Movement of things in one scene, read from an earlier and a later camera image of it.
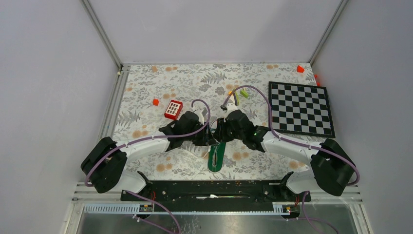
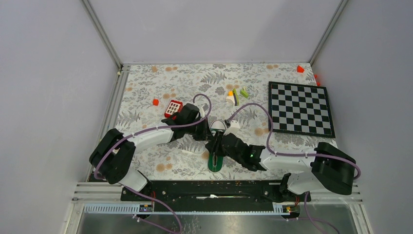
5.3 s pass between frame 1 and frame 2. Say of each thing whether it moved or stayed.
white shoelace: moved
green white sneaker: stayed
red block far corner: stayed
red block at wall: stayed
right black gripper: moved
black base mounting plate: stayed
